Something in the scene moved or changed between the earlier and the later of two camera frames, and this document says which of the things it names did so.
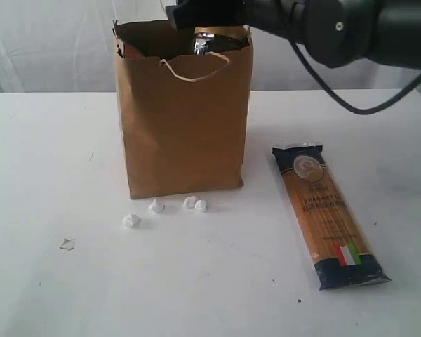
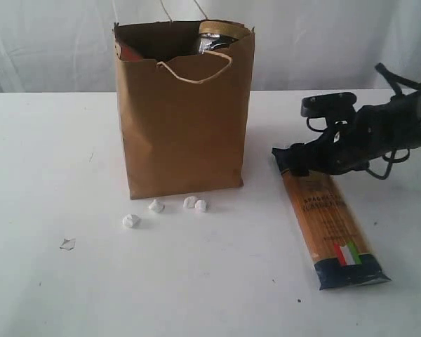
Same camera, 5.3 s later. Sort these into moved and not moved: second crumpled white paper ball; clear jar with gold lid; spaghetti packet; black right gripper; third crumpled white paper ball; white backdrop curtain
Moved: black right gripper; clear jar with gold lid
Not moved: second crumpled white paper ball; white backdrop curtain; spaghetti packet; third crumpled white paper ball
